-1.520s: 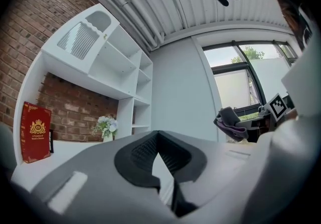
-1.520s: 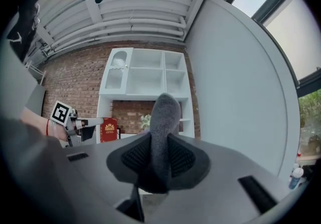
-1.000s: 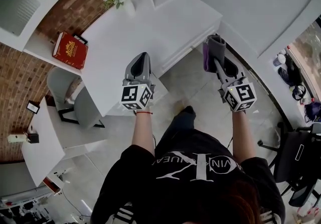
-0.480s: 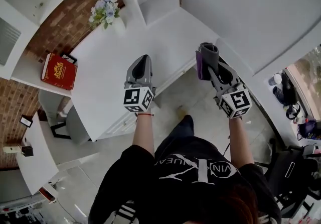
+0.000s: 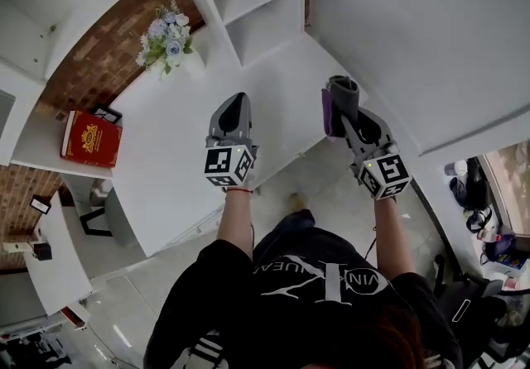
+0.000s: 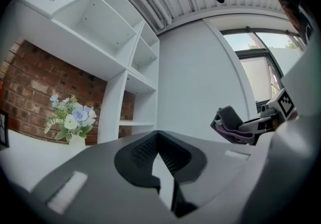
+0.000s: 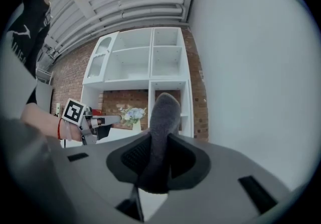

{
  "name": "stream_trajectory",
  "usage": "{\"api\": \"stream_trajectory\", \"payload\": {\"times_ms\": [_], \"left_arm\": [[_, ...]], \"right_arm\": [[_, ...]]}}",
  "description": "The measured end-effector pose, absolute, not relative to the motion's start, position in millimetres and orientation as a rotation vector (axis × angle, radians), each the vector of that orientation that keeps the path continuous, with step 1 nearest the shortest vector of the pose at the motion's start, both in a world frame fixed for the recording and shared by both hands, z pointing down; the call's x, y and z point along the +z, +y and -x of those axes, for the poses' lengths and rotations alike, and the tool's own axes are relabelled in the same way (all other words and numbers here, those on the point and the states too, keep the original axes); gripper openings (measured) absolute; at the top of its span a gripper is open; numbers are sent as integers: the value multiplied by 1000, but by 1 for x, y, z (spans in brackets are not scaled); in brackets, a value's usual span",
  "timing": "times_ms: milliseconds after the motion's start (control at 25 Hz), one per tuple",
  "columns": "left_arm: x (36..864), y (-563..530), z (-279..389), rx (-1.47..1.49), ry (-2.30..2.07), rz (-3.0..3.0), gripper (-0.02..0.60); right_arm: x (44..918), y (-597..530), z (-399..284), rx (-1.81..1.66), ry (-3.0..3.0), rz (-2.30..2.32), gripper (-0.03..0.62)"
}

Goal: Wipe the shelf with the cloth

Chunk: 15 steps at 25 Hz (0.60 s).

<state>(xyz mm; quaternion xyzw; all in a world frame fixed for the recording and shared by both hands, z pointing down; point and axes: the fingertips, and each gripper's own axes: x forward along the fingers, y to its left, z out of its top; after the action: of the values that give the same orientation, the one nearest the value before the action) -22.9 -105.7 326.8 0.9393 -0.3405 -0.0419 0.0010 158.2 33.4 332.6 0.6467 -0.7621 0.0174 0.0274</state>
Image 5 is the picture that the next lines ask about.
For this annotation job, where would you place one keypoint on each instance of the red book with gold print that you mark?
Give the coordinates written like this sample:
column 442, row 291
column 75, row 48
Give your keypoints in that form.
column 91, row 140

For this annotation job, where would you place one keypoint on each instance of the white open cubby unit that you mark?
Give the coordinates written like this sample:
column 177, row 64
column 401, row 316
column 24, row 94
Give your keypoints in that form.
column 256, row 7

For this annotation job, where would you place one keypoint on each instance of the white vase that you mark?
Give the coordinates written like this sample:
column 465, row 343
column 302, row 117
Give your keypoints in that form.
column 194, row 64

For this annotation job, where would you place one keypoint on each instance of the white low shelf board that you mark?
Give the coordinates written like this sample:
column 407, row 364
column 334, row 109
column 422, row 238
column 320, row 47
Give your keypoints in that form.
column 41, row 148

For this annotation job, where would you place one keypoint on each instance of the white side table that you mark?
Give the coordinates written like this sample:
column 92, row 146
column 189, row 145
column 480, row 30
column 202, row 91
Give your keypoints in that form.
column 58, row 272

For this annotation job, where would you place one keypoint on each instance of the person's shoe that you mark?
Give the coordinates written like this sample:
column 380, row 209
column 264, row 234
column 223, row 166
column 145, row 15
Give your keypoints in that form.
column 297, row 202

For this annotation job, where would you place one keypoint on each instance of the black picture frame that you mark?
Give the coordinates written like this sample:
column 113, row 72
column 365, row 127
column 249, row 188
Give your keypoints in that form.
column 108, row 114

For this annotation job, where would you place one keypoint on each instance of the small black box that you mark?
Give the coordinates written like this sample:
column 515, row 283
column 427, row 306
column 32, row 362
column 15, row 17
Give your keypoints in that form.
column 42, row 251

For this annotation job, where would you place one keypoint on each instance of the person's black printed t-shirt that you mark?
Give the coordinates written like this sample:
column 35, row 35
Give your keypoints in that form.
column 314, row 301

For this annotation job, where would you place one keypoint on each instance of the black office chair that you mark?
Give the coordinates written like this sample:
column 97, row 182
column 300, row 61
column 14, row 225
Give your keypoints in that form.
column 476, row 309

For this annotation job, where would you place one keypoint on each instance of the person's right forearm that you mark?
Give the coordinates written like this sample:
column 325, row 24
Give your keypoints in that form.
column 391, row 235

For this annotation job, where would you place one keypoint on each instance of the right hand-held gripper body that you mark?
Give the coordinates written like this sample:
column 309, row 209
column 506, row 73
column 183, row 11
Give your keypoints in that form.
column 385, row 175

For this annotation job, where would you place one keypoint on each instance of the black bag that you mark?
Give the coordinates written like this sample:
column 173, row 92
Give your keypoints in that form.
column 476, row 189

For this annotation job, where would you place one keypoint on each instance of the small black framed card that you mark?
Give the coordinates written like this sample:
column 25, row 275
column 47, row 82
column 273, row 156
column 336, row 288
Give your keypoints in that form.
column 40, row 205

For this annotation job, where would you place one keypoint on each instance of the blue and white flower bouquet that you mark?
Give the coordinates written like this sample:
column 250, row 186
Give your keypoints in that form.
column 167, row 42

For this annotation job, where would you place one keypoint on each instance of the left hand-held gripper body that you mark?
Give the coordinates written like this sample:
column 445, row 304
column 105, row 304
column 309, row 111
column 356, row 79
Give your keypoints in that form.
column 229, row 164

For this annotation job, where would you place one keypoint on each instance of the grey and purple cloth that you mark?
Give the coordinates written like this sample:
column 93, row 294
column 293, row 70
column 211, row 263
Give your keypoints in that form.
column 343, row 98

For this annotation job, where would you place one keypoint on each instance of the person's left forearm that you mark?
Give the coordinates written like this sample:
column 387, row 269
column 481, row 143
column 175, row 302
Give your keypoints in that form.
column 234, row 218

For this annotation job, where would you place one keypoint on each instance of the person's dark trouser leg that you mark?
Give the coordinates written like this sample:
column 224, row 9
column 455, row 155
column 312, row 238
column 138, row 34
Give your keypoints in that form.
column 299, row 219

